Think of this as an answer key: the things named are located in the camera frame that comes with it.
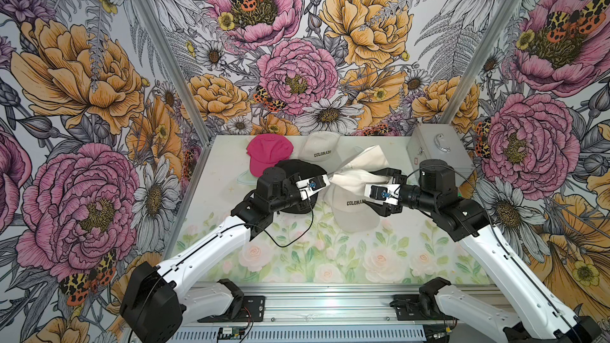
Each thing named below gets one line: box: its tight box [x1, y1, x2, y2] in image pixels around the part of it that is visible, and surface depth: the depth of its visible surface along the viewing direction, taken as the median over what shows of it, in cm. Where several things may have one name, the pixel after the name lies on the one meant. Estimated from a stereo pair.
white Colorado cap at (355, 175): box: [328, 145, 394, 194], surface depth 65 cm
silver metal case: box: [406, 123, 476, 185], surface depth 101 cm
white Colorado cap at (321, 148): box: [298, 131, 341, 172], surface depth 113 cm
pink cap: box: [246, 133, 294, 178], surface depth 114 cm
